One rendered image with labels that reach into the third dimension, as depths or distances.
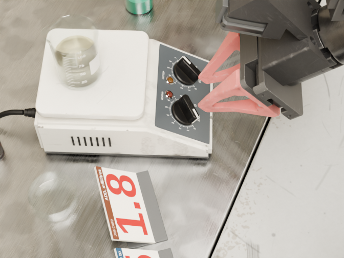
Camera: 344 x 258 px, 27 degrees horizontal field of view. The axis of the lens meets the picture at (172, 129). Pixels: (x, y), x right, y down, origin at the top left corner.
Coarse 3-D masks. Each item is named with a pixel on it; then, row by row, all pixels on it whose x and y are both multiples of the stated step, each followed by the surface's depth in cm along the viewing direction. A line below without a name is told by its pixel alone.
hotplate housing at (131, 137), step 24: (48, 120) 79; (72, 120) 79; (96, 120) 79; (120, 120) 79; (144, 120) 79; (48, 144) 82; (72, 144) 82; (96, 144) 82; (120, 144) 82; (144, 144) 82; (168, 144) 81; (192, 144) 82
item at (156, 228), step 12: (108, 168) 81; (144, 180) 83; (144, 192) 82; (144, 204) 81; (156, 204) 81; (144, 216) 80; (156, 216) 81; (156, 228) 80; (120, 240) 76; (132, 240) 77; (144, 240) 78; (156, 240) 79
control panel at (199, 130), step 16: (160, 48) 85; (160, 64) 84; (160, 80) 83; (176, 80) 84; (160, 96) 82; (176, 96) 83; (192, 96) 84; (160, 112) 81; (208, 112) 85; (176, 128) 81; (192, 128) 82; (208, 128) 83
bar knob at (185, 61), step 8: (184, 56) 84; (176, 64) 85; (184, 64) 84; (192, 64) 84; (176, 72) 84; (184, 72) 85; (192, 72) 84; (200, 72) 84; (184, 80) 84; (192, 80) 85
